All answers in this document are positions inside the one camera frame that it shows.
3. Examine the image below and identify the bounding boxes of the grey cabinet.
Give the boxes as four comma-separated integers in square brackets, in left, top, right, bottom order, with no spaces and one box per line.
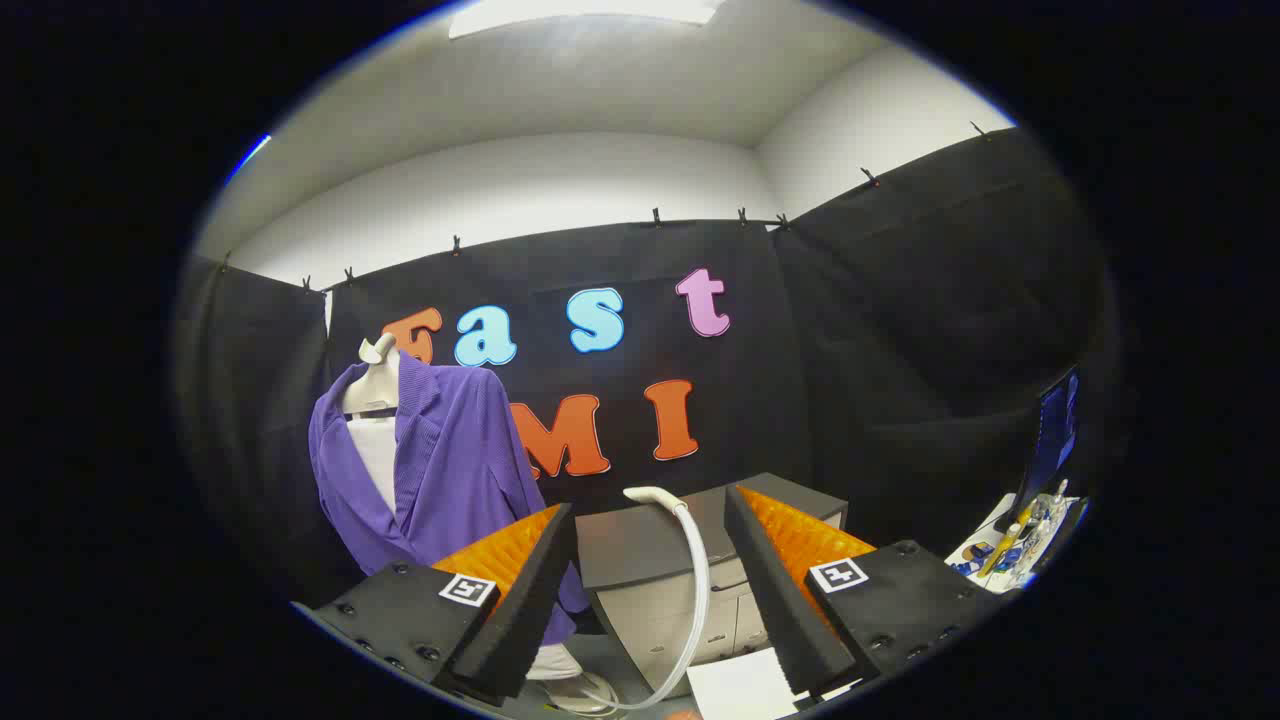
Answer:
[575,472,849,696]

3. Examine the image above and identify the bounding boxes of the white drawer unit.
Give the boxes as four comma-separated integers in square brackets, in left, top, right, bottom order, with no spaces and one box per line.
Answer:
[686,648,801,720]

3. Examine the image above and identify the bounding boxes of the white garment steamer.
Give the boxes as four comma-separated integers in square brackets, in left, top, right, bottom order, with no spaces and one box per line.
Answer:
[545,486,713,713]

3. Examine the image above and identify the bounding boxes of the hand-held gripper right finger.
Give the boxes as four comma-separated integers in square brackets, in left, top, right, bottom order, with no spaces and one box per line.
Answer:
[724,484,1001,698]

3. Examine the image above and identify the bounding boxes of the white side table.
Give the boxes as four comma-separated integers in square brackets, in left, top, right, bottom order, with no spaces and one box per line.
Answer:
[945,492,1086,591]

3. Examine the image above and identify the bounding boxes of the group of small bottles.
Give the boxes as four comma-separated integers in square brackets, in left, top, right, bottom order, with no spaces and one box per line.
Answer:
[1000,480,1071,581]

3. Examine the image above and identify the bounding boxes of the ceiling light panel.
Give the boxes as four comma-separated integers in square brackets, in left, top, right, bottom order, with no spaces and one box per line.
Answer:
[447,0,721,41]

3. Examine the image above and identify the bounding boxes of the beige clothes hanger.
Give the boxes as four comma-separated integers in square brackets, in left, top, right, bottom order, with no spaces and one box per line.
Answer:
[342,333,401,416]

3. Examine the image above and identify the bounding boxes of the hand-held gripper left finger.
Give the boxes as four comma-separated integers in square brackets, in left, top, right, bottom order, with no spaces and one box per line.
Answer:
[312,503,579,706]

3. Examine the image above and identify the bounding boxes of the computer monitor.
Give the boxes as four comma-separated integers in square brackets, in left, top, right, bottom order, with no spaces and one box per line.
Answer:
[995,365,1083,536]

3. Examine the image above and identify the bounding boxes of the purple corduroy jacket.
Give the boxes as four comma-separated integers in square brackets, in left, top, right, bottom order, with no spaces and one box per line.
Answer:
[308,352,591,646]

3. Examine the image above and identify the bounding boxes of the yellow bottle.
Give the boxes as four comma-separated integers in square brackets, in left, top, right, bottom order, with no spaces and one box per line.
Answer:
[985,520,1023,579]

